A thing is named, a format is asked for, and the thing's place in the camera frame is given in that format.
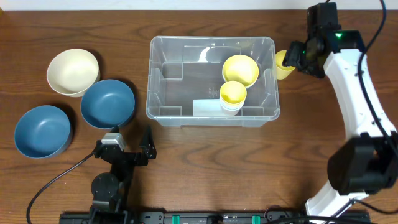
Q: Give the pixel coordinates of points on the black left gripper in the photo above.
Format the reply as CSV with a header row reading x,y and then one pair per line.
x,y
130,157

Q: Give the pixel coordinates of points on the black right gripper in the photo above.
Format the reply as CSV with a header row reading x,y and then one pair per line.
x,y
298,59

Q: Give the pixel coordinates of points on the yellow cup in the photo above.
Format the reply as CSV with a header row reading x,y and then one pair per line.
x,y
282,71
233,93

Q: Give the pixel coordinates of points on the dark blue bowl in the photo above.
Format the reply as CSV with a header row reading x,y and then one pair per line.
x,y
108,103
43,132

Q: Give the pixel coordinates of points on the yellow small bowl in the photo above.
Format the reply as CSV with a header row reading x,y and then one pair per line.
x,y
241,68

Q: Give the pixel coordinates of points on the cream large bowl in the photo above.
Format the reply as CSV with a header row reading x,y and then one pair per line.
x,y
72,72

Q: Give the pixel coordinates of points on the pink cup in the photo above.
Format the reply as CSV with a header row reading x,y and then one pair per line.
x,y
231,112

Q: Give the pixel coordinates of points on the cream white cup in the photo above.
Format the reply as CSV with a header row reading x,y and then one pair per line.
x,y
231,106

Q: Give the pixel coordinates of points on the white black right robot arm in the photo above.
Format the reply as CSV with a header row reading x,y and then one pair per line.
x,y
367,162

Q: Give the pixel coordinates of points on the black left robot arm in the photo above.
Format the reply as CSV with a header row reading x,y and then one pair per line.
x,y
110,189

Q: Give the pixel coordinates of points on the clear plastic storage container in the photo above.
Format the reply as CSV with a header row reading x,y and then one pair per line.
x,y
185,78

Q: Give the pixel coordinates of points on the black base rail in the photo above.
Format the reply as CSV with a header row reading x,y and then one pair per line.
x,y
270,216

